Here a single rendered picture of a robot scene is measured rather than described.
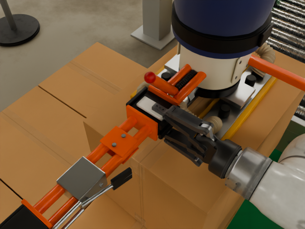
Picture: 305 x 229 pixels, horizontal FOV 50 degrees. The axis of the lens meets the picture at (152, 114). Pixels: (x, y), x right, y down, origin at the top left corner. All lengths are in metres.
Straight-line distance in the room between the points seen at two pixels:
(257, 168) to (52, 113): 1.03
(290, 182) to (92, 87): 1.10
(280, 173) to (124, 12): 2.48
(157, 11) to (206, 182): 1.84
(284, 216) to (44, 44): 2.36
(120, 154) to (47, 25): 2.35
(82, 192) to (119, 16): 2.40
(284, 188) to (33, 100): 1.19
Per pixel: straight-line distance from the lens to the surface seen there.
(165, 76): 0.92
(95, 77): 1.59
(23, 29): 2.90
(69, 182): 0.64
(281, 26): 2.01
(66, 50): 2.64
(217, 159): 0.64
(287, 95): 1.02
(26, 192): 1.30
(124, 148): 0.66
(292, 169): 0.66
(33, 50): 2.71
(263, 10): 0.72
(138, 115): 0.69
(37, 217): 0.61
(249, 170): 0.63
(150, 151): 0.82
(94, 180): 0.63
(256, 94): 0.96
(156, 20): 2.53
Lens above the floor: 1.64
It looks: 51 degrees down
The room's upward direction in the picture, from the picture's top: straight up
